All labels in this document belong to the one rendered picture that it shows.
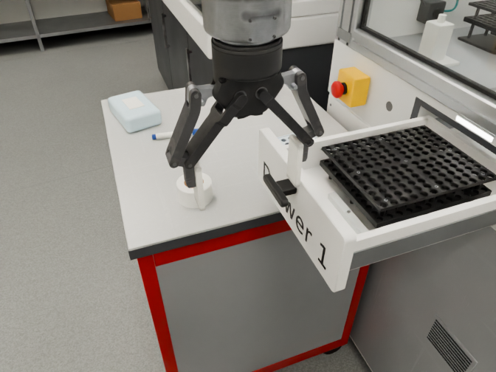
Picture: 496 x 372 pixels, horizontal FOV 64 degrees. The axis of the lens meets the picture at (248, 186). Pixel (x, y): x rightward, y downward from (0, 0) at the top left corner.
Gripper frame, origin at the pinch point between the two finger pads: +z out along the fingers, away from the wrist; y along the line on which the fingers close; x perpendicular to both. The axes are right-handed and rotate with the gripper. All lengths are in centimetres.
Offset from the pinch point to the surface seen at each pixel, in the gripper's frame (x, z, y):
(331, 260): -9.9, 7.8, 8.3
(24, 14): 409, 77, -75
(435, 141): 6.0, 5.1, 38.2
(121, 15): 374, 78, 11
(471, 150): 2.5, 6.4, 43.7
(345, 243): -11.8, 2.6, 8.5
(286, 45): 83, 14, 45
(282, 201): -0.7, 3.7, 5.0
